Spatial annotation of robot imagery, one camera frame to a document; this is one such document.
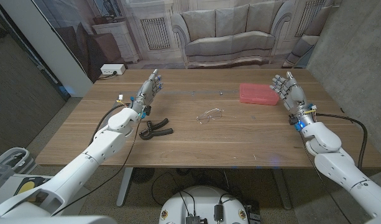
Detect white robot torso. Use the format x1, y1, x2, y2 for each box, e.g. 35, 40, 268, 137
158, 185, 250, 224

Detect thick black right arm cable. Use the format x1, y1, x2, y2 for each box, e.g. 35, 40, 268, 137
315, 112, 369, 171

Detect clear plastic container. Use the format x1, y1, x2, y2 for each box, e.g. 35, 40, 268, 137
0, 162, 16, 197

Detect black round floor fan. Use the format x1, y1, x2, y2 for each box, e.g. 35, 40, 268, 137
130, 167, 156, 185

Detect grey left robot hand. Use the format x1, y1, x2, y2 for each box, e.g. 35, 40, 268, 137
134, 68, 164, 109

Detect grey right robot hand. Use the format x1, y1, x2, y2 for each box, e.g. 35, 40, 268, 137
269, 70, 310, 113

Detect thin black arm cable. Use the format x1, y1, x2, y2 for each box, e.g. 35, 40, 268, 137
298, 130, 351, 224
50, 118, 142, 217

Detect white power strip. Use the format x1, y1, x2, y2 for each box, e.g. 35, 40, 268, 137
100, 63, 126, 76

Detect printed living room backdrop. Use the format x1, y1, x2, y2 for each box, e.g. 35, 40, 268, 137
33, 0, 343, 83

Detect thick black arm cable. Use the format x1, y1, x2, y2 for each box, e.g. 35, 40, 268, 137
89, 103, 129, 147
315, 112, 369, 171

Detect grey metal table leg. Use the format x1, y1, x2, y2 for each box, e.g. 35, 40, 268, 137
272, 167, 293, 210
116, 167, 134, 207

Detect red plastic box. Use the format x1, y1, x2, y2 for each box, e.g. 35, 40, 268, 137
239, 83, 280, 106

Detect white wall panel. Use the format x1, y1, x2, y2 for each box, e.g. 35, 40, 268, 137
0, 0, 94, 98

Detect clear safety glasses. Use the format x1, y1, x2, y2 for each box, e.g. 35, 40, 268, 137
196, 108, 224, 124

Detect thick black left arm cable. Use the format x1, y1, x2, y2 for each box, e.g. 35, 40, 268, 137
89, 103, 129, 147

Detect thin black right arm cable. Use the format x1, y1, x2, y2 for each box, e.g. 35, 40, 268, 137
298, 130, 351, 224

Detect white plastic bin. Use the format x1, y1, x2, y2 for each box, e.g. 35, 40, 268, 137
0, 147, 37, 175

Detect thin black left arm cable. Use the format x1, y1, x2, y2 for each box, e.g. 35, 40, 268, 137
50, 118, 142, 217

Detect black hand grip tool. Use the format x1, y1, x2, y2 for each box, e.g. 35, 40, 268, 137
139, 118, 174, 141

